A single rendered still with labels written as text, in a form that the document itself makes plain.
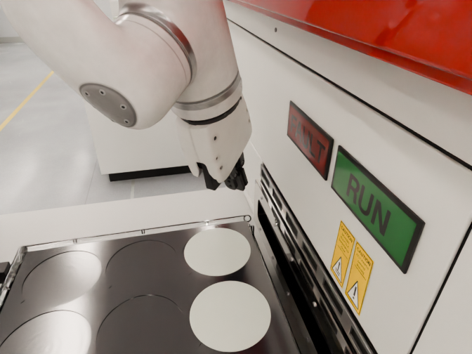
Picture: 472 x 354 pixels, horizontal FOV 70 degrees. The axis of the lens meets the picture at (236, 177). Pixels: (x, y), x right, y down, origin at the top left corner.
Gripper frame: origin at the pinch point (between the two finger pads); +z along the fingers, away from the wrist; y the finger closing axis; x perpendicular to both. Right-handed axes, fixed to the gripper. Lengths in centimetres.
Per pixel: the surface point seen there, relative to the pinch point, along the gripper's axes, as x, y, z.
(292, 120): 7.9, -5.1, -8.9
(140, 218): -23.6, 5.7, 17.3
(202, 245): -2.6, 9.4, 6.8
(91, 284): -11.8, 21.7, 1.2
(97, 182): -158, -41, 129
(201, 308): 3.6, 18.1, 2.8
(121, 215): -27.8, 7.0, 16.7
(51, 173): -197, -34, 126
